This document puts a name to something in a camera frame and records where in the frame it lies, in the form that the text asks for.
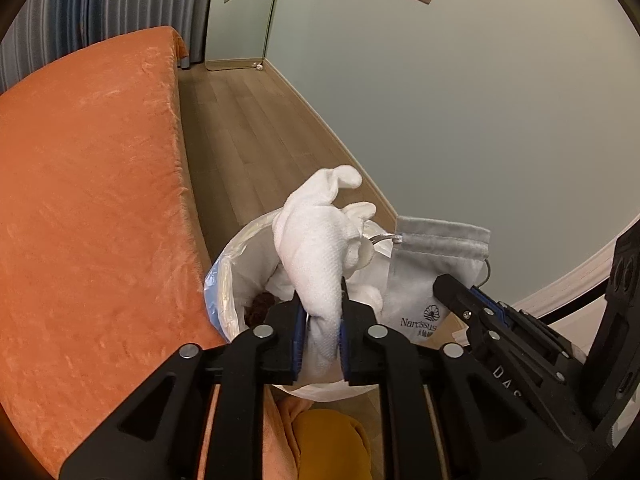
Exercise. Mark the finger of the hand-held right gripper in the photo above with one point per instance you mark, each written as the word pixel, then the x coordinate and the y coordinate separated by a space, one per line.
pixel 457 297
pixel 492 302

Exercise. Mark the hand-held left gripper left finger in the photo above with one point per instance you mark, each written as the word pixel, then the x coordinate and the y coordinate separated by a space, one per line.
pixel 298 332

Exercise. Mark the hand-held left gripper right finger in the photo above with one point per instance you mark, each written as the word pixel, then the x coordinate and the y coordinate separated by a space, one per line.
pixel 344 345

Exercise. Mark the dark red scrunchie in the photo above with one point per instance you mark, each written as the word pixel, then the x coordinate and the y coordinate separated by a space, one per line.
pixel 260 305

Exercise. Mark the white bag-lined bin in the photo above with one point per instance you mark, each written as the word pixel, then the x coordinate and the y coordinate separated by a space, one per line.
pixel 250 265

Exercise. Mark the large white textured cloth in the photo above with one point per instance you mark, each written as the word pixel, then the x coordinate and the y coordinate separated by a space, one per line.
pixel 320 240

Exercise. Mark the brown cardboard piece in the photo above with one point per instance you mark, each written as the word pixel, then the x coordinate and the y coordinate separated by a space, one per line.
pixel 450 329

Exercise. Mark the yellow cloth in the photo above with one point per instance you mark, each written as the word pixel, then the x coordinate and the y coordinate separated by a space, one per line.
pixel 330 440

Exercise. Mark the orange bed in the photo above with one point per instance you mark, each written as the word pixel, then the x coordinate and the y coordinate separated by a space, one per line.
pixel 100 185

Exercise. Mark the gold-framed standing mirror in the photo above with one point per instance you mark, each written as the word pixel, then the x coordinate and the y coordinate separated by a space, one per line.
pixel 240 10

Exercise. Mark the grey pleated curtain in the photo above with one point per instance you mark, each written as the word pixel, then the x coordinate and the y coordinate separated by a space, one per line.
pixel 125 0

